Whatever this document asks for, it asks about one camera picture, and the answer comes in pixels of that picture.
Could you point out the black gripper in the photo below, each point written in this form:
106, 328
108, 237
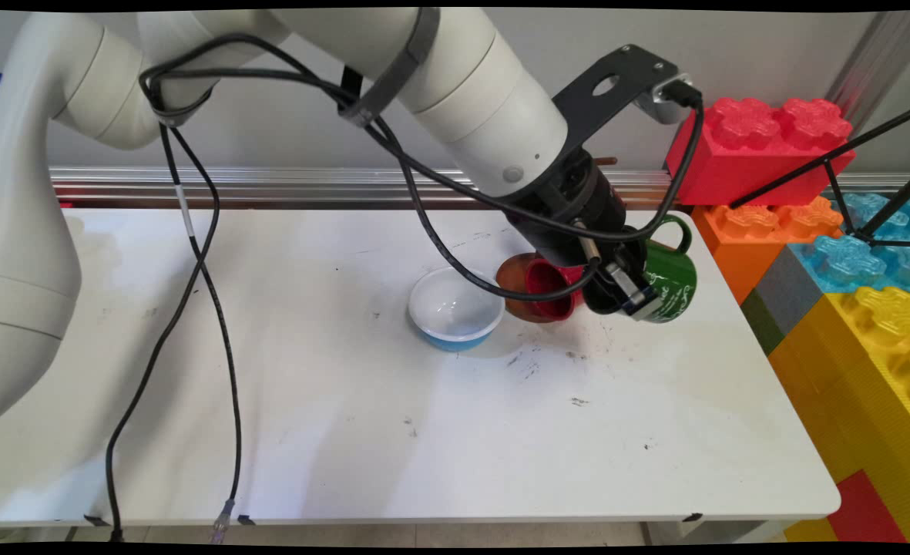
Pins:
578, 189

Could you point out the green mug with white print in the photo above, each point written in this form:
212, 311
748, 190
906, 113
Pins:
674, 281

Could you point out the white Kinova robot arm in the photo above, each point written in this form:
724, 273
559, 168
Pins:
485, 92

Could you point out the red mug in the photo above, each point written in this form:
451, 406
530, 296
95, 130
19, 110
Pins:
551, 289

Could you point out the orange giant toy brick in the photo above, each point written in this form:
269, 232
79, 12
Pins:
740, 247

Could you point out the brown wooden mug tree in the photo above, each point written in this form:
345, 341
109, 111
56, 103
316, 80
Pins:
510, 289

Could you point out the dark green giant toy brick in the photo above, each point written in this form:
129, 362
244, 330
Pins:
761, 324

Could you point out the grey giant toy brick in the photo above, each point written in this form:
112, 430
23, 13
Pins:
790, 289

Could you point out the red giant toy brick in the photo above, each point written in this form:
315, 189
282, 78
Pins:
732, 162

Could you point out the white bowl with blue outside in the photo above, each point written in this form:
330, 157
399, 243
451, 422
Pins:
454, 304

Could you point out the translucent blue giant toy brick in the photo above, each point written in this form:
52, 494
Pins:
847, 262

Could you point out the yellow giant toy brick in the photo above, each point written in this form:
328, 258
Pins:
847, 385

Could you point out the black tripod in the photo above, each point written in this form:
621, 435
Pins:
832, 158

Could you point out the flat red toy brick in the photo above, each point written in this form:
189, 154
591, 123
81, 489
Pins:
867, 509

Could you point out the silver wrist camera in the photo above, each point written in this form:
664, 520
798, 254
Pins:
655, 108

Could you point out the black metal camera bracket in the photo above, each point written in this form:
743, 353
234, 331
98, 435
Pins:
570, 116

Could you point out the aluminium profile post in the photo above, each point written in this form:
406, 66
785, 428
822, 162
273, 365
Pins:
878, 58

